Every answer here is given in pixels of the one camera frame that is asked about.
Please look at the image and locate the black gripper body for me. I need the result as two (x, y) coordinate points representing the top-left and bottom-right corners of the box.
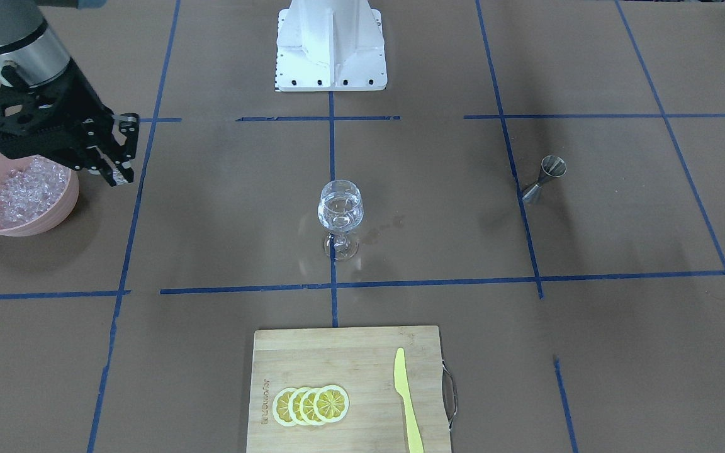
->
(0, 63), (116, 170)

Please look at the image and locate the steel cocktail jigger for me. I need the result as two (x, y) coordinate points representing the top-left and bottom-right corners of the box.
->
(522, 155), (567, 204)

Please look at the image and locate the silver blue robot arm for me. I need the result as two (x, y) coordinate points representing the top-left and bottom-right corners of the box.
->
(0, 1), (140, 186)

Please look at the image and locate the clear ice cube pile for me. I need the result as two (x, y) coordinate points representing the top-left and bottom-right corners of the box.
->
(0, 157), (71, 228)

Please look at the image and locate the clear wine glass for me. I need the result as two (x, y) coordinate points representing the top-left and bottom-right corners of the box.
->
(317, 179), (364, 261)

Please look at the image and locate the wooden cutting board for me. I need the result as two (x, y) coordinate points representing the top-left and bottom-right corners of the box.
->
(245, 326), (452, 452)

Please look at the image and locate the yellow plastic knife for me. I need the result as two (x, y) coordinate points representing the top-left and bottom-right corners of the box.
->
(392, 347), (425, 452)

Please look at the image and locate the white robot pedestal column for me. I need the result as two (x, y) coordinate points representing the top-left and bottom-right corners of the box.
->
(274, 1), (388, 92)

